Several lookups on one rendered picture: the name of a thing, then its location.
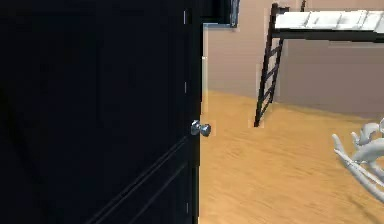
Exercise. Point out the dark framed wall picture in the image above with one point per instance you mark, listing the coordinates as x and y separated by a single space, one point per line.
222 11

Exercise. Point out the black room door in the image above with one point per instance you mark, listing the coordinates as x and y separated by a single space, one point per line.
96 110

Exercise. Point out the white curved chair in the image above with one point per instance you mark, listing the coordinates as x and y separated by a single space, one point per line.
366 153

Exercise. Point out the black loft bed white mattress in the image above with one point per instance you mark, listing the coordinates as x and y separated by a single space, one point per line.
270 71

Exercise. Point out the silver round door knob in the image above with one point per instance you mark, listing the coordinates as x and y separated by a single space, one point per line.
201 128

